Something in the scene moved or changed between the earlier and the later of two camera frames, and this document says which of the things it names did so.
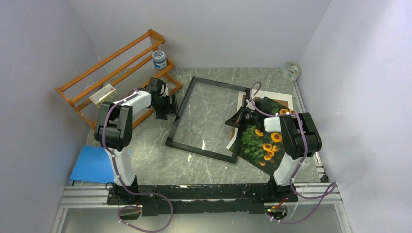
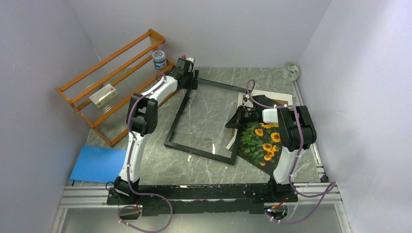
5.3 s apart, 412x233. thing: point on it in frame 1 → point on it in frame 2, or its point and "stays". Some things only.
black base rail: x=202 y=200 stays
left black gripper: x=171 y=108 → x=193 y=84
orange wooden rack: x=126 y=70 stays
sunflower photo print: x=263 y=150 stays
